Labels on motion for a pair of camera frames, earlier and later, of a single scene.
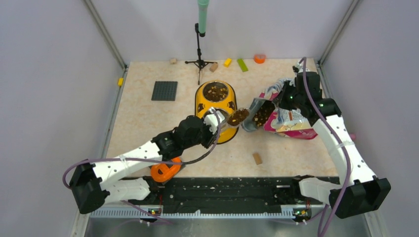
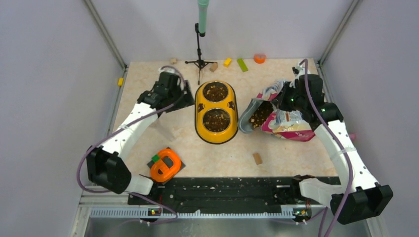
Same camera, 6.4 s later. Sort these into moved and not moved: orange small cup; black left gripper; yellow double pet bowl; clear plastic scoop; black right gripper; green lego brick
Moved: clear plastic scoop; black left gripper
Not moved: green lego brick; yellow double pet bowl; black right gripper; orange small cup
